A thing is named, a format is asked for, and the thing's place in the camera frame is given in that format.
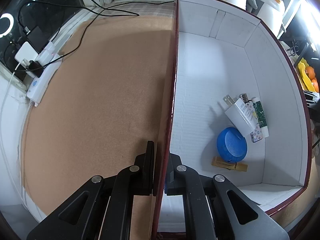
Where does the dark red white cardboard box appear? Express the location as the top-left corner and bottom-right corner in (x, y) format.
(151, 0), (312, 237)

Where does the wooden clothespin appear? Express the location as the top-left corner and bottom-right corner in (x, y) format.
(212, 157), (248, 172)

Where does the blue round lid container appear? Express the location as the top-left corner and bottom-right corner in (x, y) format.
(216, 127), (248, 164)

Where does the patterned lighter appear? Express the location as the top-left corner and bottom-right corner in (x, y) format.
(239, 93), (263, 143)

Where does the green white tube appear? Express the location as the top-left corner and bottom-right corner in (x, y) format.
(252, 97), (269, 138)

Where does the white power strip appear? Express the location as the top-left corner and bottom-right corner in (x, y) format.
(27, 41), (62, 107)

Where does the yellow fruit tray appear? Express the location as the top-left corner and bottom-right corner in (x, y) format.
(298, 58), (315, 92)

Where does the black plug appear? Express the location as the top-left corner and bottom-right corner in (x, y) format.
(26, 60), (44, 77)

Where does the orange fruit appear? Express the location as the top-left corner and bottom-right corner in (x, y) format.
(305, 66), (316, 80)
(311, 78), (319, 93)

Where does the white power adapter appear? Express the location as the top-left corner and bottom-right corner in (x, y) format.
(15, 42), (38, 67)

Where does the black power adapter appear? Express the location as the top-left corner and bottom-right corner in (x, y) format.
(23, 26), (48, 53)

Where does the white penguin plush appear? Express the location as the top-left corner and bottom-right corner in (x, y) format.
(257, 0), (285, 36)

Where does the white wall charger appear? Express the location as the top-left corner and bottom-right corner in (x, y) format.
(223, 95), (255, 137)

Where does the black cable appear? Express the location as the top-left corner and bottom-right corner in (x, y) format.
(3, 0), (175, 73)

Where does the white ring light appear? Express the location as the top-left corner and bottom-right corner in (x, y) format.
(0, 13), (15, 38)

